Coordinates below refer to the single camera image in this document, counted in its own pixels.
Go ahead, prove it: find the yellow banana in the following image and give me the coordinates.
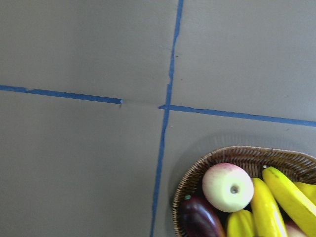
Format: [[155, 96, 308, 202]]
[[262, 166, 316, 237], [250, 178, 288, 237]]

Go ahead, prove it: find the brown wicker basket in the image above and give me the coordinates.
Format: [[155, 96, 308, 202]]
[[172, 145, 316, 237]]

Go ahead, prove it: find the pink apple far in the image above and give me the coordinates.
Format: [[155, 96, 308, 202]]
[[202, 162, 254, 213]]

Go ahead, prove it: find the pink apple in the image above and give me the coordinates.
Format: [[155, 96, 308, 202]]
[[285, 221, 307, 237], [202, 162, 254, 213]]

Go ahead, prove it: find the dark purple fruit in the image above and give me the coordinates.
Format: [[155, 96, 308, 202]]
[[179, 195, 226, 237]]

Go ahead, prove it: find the yellow star fruit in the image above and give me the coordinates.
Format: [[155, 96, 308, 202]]
[[226, 209, 256, 237]]

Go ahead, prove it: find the yellow lemon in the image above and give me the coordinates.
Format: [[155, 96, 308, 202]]
[[294, 182, 316, 203]]

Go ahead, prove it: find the pink apple near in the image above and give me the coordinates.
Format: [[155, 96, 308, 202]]
[[285, 221, 307, 237]]

